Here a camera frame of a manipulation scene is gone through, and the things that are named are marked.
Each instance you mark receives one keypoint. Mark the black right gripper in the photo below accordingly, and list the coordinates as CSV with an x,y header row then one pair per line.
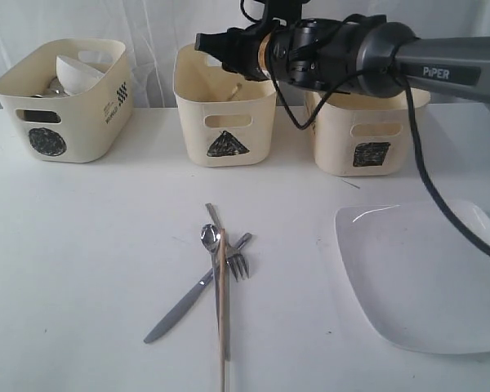
x,y
240,47

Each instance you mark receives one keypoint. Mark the wooden chopstick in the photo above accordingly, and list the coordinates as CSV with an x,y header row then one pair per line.
x,y
221,324
237,88

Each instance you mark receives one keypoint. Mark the white ceramic bowl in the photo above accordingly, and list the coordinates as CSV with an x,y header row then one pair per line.
x,y
75,76

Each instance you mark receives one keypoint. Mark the stainless steel bowl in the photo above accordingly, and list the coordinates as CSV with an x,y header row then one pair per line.
x,y
55,89

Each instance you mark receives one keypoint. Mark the stainless steel spoon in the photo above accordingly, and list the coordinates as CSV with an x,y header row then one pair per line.
x,y
210,238

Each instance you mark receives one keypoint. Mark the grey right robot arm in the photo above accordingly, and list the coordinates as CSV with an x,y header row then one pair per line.
x,y
364,55

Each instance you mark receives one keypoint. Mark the cream bin with black triangle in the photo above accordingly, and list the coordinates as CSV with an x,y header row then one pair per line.
x,y
217,132

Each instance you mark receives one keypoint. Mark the cream bin with black square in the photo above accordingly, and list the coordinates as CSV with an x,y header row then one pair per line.
x,y
356,135

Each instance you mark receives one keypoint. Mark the cream bin with black circle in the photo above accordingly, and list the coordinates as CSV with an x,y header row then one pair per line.
x,y
90,121

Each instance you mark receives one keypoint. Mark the stainless steel fork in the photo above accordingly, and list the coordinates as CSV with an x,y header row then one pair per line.
x,y
236,261

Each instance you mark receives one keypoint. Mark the stainless steel knife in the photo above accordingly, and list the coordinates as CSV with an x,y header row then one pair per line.
x,y
179,310

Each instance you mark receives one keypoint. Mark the white square plate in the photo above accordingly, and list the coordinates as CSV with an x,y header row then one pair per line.
x,y
421,285

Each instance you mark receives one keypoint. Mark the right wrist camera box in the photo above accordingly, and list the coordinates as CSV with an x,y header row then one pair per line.
x,y
288,11

